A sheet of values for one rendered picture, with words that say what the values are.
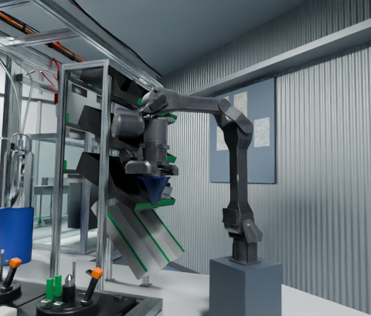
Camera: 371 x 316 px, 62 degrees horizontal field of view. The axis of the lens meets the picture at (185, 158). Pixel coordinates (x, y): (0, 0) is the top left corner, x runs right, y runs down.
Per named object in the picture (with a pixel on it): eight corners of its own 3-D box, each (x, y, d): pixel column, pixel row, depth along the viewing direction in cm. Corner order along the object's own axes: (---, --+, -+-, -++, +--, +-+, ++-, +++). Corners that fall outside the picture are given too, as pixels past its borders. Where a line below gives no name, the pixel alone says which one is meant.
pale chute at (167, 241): (177, 259, 116) (185, 251, 115) (158, 267, 105) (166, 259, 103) (136, 202, 127) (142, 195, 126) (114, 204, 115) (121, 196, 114)
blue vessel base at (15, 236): (38, 259, 160) (41, 207, 162) (12, 267, 145) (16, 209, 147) (14, 256, 165) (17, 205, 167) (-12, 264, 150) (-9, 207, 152)
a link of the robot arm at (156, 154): (180, 145, 83) (158, 145, 85) (150, 134, 66) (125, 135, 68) (179, 175, 83) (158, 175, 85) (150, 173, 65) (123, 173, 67)
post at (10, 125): (13, 247, 187) (26, 24, 197) (0, 250, 178) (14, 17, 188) (7, 246, 188) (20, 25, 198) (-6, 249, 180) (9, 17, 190)
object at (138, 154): (153, 146, 78) (130, 146, 81) (140, 142, 72) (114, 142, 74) (152, 170, 78) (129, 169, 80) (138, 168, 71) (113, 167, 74)
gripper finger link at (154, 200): (165, 176, 74) (143, 176, 76) (160, 175, 70) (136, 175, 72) (165, 205, 73) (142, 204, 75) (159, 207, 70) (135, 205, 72)
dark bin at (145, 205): (158, 208, 104) (166, 188, 103) (133, 211, 92) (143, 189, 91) (102, 172, 117) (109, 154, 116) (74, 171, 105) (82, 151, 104)
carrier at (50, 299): (136, 306, 81) (137, 257, 82) (77, 353, 59) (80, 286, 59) (60, 294, 89) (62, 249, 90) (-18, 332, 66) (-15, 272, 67)
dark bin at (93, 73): (160, 113, 106) (168, 93, 105) (136, 105, 95) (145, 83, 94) (105, 89, 119) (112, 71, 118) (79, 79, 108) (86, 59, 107)
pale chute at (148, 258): (161, 269, 102) (170, 261, 101) (137, 280, 90) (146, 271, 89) (117, 205, 113) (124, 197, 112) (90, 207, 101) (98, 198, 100)
